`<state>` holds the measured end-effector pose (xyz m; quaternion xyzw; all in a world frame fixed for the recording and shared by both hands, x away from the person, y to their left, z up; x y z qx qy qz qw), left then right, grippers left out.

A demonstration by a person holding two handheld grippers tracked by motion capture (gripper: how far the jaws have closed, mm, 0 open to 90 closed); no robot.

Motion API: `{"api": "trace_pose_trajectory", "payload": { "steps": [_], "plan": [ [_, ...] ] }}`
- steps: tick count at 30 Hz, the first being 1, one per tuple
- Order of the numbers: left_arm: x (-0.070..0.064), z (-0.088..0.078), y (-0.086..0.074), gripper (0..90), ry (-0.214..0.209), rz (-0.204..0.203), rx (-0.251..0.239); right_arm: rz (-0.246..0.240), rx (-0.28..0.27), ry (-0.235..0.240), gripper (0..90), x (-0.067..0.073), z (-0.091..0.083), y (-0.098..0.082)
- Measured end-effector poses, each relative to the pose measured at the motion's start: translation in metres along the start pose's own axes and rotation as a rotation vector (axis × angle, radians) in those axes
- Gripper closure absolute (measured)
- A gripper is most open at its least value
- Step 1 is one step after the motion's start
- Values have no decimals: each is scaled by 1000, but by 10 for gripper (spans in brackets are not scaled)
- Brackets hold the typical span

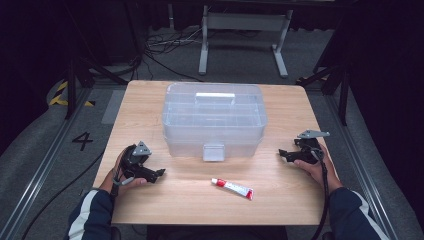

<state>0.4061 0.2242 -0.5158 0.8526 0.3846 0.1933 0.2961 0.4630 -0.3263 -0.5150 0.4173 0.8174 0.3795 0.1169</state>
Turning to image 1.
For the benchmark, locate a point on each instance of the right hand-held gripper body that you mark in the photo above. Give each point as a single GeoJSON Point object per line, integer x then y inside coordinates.
{"type": "Point", "coordinates": [310, 150]}

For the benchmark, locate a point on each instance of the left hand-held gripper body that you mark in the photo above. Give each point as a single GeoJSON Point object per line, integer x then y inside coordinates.
{"type": "Point", "coordinates": [133, 160]}

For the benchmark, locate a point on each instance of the red and white ointment tube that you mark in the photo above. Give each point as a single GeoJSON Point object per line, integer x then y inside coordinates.
{"type": "Point", "coordinates": [235, 188]}

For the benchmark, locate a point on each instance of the clear plastic storage box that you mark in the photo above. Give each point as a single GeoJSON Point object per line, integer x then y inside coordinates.
{"type": "Point", "coordinates": [213, 116]}

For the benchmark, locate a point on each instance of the person's left hand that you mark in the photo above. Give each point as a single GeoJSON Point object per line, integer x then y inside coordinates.
{"type": "Point", "coordinates": [115, 180]}

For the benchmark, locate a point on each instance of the person's right hand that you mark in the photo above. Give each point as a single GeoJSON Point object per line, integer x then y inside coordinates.
{"type": "Point", "coordinates": [325, 175]}

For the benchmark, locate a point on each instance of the black metal stand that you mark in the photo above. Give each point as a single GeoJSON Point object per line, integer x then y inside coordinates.
{"type": "Point", "coordinates": [70, 86]}
{"type": "Point", "coordinates": [343, 93]}

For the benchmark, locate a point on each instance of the aluminium floor rail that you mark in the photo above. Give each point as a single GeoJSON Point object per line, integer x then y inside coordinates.
{"type": "Point", "coordinates": [363, 173]}
{"type": "Point", "coordinates": [40, 173]}

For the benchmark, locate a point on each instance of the grey metal desk frame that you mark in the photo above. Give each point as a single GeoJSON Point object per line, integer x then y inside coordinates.
{"type": "Point", "coordinates": [245, 20]}

